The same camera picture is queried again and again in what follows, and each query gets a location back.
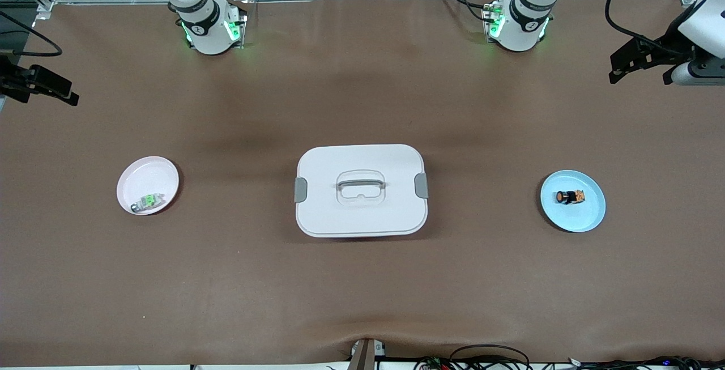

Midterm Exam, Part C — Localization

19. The pink box with white lid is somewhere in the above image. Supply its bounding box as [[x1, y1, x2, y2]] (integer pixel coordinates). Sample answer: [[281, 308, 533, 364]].
[[293, 143, 429, 239]]

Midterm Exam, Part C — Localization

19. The pink round plate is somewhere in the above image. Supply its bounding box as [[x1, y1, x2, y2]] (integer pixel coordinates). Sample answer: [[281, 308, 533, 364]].
[[116, 156, 181, 216]]

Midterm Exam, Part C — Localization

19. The light blue round plate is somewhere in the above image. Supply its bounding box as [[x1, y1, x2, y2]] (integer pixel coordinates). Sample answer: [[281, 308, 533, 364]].
[[539, 169, 607, 233]]

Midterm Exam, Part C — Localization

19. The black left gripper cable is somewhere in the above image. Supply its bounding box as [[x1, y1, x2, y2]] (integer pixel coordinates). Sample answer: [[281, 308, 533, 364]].
[[604, 0, 689, 56]]

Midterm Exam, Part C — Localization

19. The green push button switch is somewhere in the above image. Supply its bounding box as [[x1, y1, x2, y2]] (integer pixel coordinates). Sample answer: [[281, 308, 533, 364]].
[[130, 192, 165, 214]]

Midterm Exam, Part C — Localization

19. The black cable bundle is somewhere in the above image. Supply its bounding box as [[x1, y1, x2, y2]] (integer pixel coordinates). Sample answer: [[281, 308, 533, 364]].
[[566, 355, 725, 370]]

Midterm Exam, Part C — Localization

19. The black looped cable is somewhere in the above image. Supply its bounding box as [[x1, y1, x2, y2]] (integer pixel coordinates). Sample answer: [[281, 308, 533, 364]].
[[449, 345, 531, 370]]

